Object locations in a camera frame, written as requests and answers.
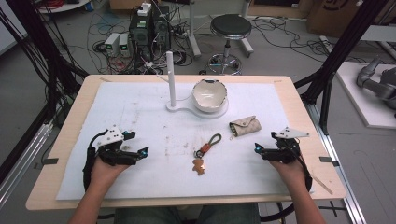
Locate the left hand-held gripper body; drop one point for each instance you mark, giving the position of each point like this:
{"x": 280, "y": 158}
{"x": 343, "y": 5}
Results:
{"x": 112, "y": 153}

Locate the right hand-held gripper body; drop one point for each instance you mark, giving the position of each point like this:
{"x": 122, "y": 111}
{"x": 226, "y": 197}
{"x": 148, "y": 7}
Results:
{"x": 285, "y": 149}

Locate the person's left hand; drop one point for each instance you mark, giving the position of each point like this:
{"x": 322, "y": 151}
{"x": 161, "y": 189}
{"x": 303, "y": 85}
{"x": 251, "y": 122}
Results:
{"x": 105, "y": 172}

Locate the person's right hand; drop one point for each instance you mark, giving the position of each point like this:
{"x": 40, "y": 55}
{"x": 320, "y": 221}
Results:
{"x": 288, "y": 172}

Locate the white table mat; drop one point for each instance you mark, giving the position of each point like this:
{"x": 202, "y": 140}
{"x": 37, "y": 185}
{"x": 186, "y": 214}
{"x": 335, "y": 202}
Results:
{"x": 149, "y": 174}

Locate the beige patterned key pouch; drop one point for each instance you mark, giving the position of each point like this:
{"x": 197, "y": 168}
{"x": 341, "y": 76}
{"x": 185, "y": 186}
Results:
{"x": 246, "y": 126}

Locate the black tape strip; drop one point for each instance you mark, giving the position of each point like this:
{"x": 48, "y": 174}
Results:
{"x": 328, "y": 160}
{"x": 50, "y": 161}

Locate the thin wooden stick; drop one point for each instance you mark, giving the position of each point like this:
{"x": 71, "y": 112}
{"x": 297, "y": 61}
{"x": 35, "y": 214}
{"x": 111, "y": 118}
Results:
{"x": 322, "y": 185}

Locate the white jagged-rim bowl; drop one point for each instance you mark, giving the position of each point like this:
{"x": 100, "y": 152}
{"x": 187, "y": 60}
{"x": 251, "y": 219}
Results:
{"x": 209, "y": 95}

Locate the person's legs in jeans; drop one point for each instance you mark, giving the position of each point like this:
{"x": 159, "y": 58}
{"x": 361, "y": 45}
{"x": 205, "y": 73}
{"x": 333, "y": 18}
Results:
{"x": 224, "y": 214}

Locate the white floor board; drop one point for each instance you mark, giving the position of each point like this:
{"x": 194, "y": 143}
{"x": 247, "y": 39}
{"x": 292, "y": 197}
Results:
{"x": 358, "y": 102}

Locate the small white power box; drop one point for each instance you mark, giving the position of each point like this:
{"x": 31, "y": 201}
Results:
{"x": 112, "y": 43}
{"x": 124, "y": 43}

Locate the black computer tower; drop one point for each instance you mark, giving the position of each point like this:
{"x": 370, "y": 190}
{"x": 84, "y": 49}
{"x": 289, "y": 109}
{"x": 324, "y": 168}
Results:
{"x": 146, "y": 34}

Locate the black round stool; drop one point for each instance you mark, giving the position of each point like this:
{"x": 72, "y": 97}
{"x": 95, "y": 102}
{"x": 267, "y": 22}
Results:
{"x": 231, "y": 26}

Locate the white table leg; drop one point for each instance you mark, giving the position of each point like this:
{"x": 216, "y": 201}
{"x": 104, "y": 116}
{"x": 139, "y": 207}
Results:
{"x": 193, "y": 31}

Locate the white power strip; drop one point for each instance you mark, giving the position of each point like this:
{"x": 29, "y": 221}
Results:
{"x": 144, "y": 9}

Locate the cardboard box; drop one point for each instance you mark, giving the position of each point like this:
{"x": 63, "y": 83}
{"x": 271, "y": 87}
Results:
{"x": 339, "y": 15}

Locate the white stand with post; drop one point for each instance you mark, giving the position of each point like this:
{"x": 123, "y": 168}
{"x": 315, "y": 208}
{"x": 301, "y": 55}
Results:
{"x": 171, "y": 81}

